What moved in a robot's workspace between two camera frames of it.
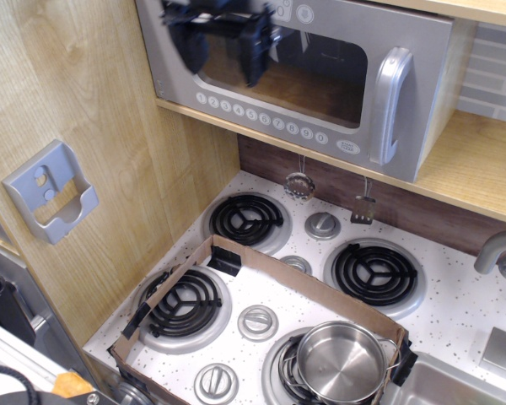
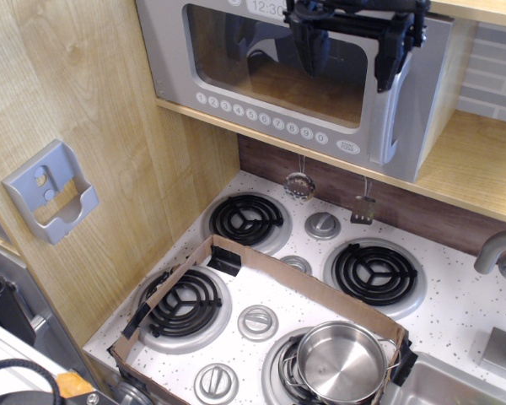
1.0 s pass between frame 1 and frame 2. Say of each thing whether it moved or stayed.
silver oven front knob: stayed
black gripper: moved
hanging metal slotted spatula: stayed
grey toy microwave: stayed
